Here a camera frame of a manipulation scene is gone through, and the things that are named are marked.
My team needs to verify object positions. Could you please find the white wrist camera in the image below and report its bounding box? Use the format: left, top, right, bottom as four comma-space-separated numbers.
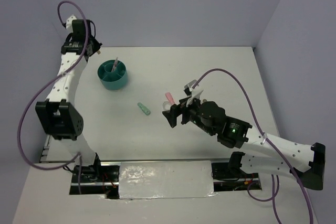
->
65, 15, 77, 33
184, 80, 204, 107

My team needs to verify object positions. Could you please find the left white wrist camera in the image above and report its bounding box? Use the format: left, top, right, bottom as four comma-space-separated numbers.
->
65, 15, 77, 33

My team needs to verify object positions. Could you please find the purple cable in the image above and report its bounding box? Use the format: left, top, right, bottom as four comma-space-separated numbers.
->
17, 1, 91, 195
193, 68, 314, 224

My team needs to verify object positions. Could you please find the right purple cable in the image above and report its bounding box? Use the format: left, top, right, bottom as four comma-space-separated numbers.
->
193, 68, 314, 224

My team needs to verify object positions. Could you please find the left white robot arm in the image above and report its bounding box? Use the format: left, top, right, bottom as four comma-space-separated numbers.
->
35, 15, 103, 182

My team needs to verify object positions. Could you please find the silver foil sheet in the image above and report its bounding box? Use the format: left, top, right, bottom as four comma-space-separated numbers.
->
119, 161, 215, 199

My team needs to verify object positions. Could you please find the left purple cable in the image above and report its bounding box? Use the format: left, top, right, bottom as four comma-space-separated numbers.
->
17, 1, 91, 195

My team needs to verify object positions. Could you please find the green highlighter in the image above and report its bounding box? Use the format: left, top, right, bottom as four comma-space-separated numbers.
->
137, 102, 151, 115

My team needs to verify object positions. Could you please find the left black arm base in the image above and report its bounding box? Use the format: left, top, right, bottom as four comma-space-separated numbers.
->
69, 165, 120, 199

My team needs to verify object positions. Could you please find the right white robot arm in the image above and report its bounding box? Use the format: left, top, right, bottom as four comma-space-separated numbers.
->
162, 99, 326, 190

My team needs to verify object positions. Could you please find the teal round divided organizer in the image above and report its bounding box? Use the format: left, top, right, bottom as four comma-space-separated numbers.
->
97, 60, 128, 91

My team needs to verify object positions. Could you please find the clear tape roll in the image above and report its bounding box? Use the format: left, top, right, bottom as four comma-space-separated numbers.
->
163, 101, 171, 111

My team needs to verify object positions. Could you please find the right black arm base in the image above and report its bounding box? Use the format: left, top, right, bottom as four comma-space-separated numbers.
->
211, 162, 261, 192

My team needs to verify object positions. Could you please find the aluminium rail left edge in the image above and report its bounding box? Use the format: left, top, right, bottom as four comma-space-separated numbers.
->
39, 48, 77, 163

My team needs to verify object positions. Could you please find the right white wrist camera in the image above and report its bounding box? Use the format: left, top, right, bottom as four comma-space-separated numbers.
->
184, 80, 204, 107

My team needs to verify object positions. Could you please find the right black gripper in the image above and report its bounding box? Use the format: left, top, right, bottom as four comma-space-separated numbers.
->
162, 93, 215, 135

